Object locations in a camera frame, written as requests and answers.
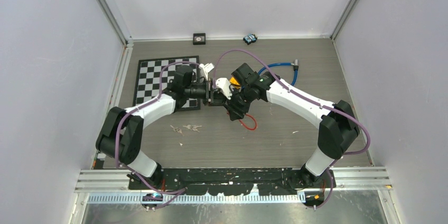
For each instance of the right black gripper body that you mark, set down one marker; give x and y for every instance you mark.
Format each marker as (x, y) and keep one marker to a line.
(243, 95)

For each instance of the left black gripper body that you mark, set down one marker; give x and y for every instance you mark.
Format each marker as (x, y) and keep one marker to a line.
(209, 95)

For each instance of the red cable padlock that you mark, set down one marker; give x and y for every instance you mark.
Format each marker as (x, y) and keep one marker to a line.
(252, 126)

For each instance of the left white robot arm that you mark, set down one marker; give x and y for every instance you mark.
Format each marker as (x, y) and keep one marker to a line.
(121, 134)

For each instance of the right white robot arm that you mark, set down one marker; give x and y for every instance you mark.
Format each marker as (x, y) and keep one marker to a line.
(334, 121)

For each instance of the silver key bunch right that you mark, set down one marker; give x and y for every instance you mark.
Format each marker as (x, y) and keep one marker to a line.
(194, 128)

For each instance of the silver key bunch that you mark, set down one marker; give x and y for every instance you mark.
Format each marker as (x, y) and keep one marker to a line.
(177, 130)
(194, 128)

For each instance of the silver key bunch left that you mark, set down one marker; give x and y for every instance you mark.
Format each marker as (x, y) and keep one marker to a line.
(177, 130)

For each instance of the blue yellow toy car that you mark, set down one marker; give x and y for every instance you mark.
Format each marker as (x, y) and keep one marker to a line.
(233, 82)

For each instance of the small blue toy car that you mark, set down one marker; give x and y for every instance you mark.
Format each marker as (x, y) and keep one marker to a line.
(250, 39)

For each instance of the small black square box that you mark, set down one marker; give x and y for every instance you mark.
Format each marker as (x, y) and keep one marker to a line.
(199, 39)

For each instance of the black white chessboard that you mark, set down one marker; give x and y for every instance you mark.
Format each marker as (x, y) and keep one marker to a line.
(155, 73)

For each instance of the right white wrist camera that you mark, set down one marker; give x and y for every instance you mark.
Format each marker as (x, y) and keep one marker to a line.
(224, 85)

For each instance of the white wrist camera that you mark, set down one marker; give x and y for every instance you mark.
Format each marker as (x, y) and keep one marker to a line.
(224, 85)
(206, 71)

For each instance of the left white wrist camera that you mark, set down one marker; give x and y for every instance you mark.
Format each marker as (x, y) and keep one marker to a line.
(206, 71)

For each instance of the blue cable lock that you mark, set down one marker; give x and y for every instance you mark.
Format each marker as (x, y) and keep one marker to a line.
(290, 70)

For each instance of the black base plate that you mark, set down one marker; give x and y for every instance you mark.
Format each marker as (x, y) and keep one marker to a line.
(232, 181)

